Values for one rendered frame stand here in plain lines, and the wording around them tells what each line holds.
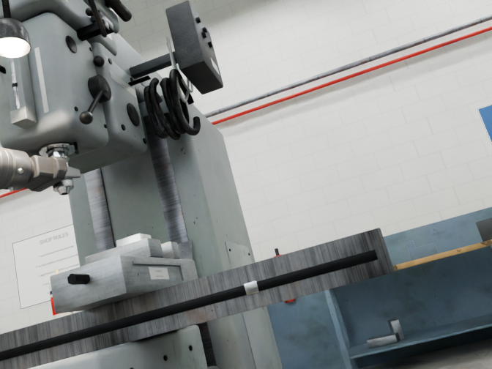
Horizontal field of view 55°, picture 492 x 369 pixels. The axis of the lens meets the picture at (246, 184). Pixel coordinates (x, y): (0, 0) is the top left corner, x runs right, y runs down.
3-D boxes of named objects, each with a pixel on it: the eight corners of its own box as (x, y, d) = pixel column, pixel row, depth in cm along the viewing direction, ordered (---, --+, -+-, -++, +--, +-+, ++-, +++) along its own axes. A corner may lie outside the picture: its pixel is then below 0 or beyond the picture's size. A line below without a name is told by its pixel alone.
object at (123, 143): (120, 134, 124) (103, 48, 130) (40, 162, 128) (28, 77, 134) (151, 152, 142) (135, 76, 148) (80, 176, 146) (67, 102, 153)
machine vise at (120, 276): (127, 293, 82) (116, 232, 84) (53, 314, 85) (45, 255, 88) (200, 288, 115) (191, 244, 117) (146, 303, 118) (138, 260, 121)
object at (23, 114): (26, 118, 104) (15, 36, 109) (11, 124, 104) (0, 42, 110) (38, 124, 107) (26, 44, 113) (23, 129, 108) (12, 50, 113)
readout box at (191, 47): (208, 59, 133) (192, -3, 138) (179, 70, 135) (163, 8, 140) (228, 86, 152) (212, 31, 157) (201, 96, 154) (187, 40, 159)
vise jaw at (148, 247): (151, 256, 95) (147, 237, 96) (87, 275, 98) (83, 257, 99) (164, 257, 100) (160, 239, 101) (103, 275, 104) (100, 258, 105)
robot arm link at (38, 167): (64, 146, 109) (16, 137, 99) (70, 185, 107) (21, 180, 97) (31, 166, 115) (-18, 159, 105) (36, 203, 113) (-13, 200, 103)
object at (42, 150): (62, 140, 111) (61, 138, 111) (31, 151, 112) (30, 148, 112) (83, 150, 119) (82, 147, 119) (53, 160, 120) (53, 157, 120)
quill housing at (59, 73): (72, 124, 105) (52, 3, 113) (-6, 152, 109) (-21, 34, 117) (116, 146, 123) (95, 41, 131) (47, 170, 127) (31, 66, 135)
